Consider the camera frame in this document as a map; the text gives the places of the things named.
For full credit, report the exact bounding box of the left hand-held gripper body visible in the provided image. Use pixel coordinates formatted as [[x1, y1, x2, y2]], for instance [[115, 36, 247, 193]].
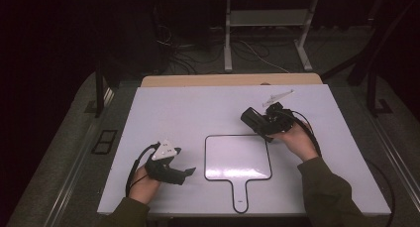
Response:
[[144, 139, 186, 186]]

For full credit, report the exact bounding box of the person's right hand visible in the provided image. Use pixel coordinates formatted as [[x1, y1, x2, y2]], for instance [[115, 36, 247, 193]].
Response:
[[270, 120, 320, 163]]

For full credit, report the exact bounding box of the white metal stand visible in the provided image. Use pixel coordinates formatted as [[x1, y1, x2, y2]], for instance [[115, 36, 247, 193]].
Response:
[[223, 0, 320, 73]]

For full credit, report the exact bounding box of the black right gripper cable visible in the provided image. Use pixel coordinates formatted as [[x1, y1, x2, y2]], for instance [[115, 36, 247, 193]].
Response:
[[289, 109, 397, 227]]

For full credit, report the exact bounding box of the person's left hand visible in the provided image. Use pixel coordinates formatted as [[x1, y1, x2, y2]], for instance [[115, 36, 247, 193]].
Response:
[[127, 164, 163, 206]]

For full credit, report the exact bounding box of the black floor socket frame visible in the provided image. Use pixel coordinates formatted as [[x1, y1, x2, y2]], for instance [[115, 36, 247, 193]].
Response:
[[91, 129, 119, 156]]

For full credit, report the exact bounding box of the tangle of black floor cables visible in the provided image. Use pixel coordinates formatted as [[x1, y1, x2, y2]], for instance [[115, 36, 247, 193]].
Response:
[[153, 5, 226, 76]]

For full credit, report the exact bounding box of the small whiteboard with handle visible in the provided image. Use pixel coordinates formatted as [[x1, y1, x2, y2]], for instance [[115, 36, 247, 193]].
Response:
[[203, 134, 273, 215]]

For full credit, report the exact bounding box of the white floor cable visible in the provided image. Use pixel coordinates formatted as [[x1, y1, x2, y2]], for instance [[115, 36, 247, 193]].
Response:
[[237, 38, 292, 74]]

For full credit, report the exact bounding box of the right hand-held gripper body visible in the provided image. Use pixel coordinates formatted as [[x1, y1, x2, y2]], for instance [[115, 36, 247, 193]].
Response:
[[262, 89, 295, 136]]

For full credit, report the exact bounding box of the black metal stand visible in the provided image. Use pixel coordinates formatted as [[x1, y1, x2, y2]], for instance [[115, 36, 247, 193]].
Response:
[[83, 59, 115, 119], [319, 0, 420, 118]]

